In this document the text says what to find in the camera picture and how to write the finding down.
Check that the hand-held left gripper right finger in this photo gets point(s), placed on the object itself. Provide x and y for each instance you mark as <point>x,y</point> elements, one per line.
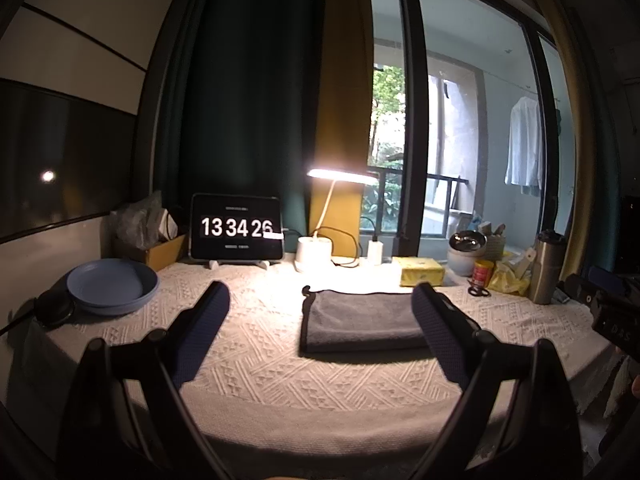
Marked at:
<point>439,330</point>

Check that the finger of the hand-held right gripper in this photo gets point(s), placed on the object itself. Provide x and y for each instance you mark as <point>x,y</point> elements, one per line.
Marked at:
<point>606,278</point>

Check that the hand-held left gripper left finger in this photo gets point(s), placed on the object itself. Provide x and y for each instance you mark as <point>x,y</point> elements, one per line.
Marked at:
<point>205,327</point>

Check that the grey towel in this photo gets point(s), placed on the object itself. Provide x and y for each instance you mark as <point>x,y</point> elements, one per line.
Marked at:
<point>360,320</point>

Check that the black scissors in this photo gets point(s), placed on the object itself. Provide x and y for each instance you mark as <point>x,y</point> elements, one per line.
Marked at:
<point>479,291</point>

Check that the steel tumbler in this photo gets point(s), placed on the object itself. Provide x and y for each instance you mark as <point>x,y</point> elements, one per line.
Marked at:
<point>547,270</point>

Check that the yellow tissue pack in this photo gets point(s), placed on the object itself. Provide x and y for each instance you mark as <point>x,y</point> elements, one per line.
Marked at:
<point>422,271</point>

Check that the white tablet stand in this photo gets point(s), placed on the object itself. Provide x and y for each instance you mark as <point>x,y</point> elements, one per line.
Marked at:
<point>214,263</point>

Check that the red can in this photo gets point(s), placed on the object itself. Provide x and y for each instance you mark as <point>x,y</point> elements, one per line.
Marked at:
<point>483,271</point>

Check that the white pot with steel lid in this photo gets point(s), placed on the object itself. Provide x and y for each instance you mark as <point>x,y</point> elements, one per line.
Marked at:
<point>466,250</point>

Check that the cardboard box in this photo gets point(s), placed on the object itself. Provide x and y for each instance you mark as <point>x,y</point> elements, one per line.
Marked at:
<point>165,252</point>

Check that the yellow plastic bag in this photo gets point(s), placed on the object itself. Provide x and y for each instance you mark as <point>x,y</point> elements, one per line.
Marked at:
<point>510,280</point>

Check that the white textured tablecloth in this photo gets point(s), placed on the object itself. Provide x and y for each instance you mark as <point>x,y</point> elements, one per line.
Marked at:
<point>280,375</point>

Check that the white charger plug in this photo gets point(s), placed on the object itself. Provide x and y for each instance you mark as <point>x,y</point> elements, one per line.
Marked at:
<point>375,252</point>

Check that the woven basket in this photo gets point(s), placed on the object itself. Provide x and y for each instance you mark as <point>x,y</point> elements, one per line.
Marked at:
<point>495,246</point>

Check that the blue plate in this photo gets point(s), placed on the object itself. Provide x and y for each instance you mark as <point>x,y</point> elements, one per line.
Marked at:
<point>112,285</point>

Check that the tablet with clock display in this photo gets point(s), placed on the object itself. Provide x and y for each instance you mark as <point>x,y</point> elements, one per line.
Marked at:
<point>235,227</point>

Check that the clear plastic bag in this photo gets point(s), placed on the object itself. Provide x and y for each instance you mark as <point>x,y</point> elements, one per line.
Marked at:
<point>137,220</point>

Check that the white desk lamp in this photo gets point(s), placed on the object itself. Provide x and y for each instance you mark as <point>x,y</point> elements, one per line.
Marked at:
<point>312,255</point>

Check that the black balcony railing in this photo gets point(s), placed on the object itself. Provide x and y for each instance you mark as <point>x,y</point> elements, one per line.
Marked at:
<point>385,195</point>

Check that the black round headphones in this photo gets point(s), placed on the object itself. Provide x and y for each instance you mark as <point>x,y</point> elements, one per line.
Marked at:
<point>52,306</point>

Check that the white hanging shirt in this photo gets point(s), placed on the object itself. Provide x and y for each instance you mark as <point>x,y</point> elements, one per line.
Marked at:
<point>524,145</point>

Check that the dark green curtain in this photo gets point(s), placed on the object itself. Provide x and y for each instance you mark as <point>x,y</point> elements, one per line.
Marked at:
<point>240,85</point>

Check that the dark wall screen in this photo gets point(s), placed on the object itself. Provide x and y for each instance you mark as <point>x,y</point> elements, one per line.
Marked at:
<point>65,160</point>

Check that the black sliding door frame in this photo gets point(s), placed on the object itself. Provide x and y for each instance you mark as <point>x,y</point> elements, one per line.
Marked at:
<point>412,110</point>

